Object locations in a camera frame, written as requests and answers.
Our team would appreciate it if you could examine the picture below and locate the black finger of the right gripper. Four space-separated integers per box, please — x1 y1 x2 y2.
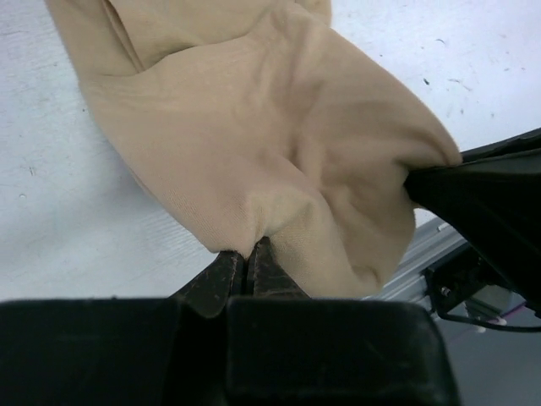
405 129 540 313

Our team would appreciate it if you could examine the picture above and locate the beige t shirt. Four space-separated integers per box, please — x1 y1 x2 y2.
47 1 462 298

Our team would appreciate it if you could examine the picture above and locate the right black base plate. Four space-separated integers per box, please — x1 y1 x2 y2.
422 244 484 319

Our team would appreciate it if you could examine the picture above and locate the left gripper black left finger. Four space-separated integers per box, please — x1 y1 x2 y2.
172 251 246 318

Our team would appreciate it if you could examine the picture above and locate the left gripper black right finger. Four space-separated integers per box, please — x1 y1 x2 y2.
247 237 309 299

